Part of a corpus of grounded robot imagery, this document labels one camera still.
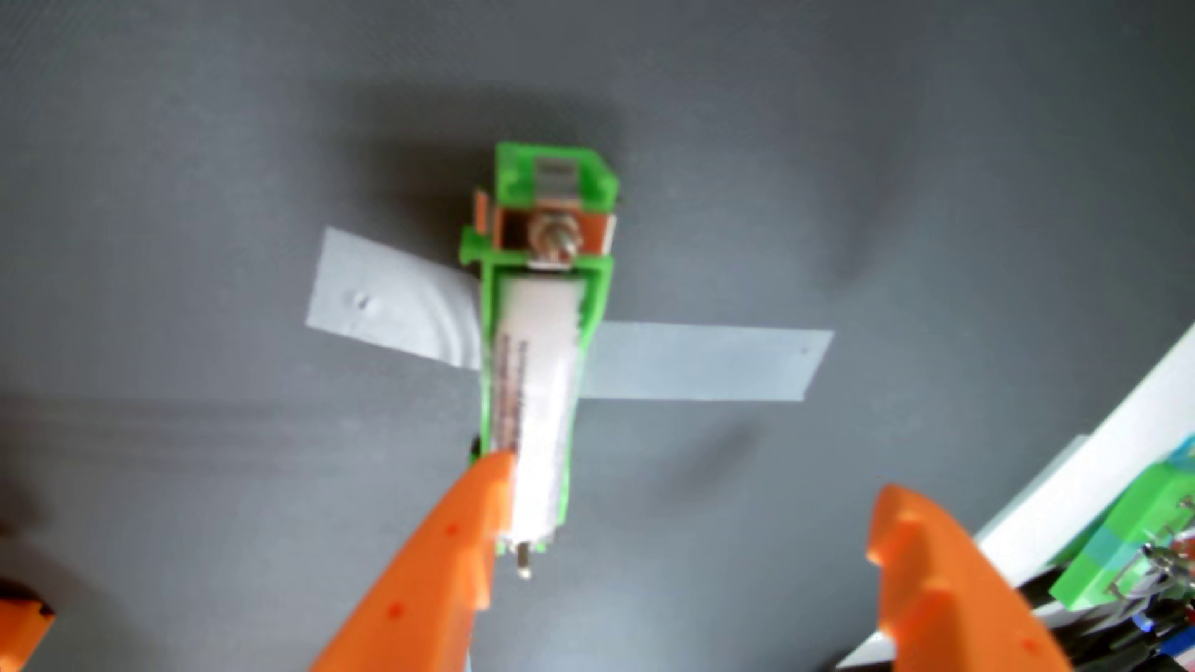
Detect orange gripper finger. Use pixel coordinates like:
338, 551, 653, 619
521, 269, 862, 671
308, 452, 515, 672
868, 487, 1075, 672

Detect white cylindrical battery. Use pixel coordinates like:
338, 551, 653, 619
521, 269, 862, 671
492, 277, 588, 547

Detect green battery holder with bolt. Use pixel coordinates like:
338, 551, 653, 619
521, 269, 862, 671
458, 142, 621, 580

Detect green holder with blue tape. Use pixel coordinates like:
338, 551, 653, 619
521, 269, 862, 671
1050, 439, 1195, 612

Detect grey tape strip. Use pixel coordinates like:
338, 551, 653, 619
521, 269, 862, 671
305, 226, 484, 371
579, 322, 835, 403

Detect dark grey mat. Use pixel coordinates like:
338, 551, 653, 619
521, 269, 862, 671
0, 0, 1195, 672

